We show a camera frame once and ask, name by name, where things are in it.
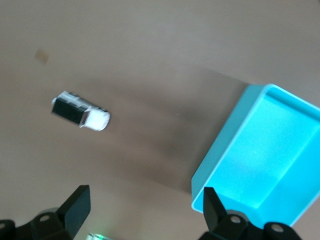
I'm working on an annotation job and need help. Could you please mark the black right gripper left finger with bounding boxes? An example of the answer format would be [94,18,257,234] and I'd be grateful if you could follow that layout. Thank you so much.
[0,184,91,240]

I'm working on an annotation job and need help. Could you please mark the beige tape patch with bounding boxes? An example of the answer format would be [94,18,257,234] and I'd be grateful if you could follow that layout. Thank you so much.
[34,49,50,63]

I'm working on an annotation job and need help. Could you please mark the blue plastic bin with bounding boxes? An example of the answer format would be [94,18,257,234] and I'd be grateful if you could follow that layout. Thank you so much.
[191,83,320,227]

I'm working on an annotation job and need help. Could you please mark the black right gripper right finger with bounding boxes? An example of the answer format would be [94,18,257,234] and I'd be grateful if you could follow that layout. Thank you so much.
[198,186,303,240]

